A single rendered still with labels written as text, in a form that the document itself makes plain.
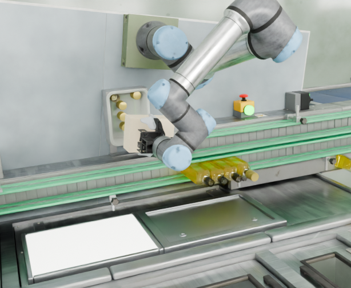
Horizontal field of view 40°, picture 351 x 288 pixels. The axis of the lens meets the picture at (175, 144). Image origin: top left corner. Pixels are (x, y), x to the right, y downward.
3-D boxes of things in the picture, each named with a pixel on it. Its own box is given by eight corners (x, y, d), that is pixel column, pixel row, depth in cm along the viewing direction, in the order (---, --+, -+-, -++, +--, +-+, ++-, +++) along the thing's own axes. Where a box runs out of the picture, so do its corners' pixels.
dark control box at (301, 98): (284, 108, 227) (294, 111, 220) (284, 92, 225) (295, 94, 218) (299, 106, 230) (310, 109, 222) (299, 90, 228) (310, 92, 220)
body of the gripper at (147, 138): (137, 127, 157) (148, 135, 146) (162, 128, 160) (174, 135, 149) (135, 150, 158) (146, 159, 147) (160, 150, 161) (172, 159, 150)
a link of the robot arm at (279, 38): (175, 47, 184) (286, -4, 141) (200, 74, 190) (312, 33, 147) (160, 68, 179) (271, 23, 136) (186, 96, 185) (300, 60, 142)
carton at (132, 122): (124, 114, 168) (131, 118, 161) (167, 115, 174) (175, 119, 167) (123, 147, 171) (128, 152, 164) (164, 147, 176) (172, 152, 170)
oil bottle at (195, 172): (179, 172, 200) (199, 187, 181) (178, 159, 199) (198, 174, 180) (191, 170, 202) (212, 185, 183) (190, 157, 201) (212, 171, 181)
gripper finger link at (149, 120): (138, 107, 162) (143, 127, 156) (154, 108, 164) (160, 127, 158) (136, 114, 164) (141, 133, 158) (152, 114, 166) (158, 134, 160)
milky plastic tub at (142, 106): (106, 142, 199) (111, 147, 191) (101, 89, 194) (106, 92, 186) (146, 136, 205) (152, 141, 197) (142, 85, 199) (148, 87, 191)
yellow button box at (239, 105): (232, 115, 218) (240, 118, 211) (232, 99, 216) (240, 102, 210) (246, 113, 221) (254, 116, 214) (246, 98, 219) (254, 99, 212)
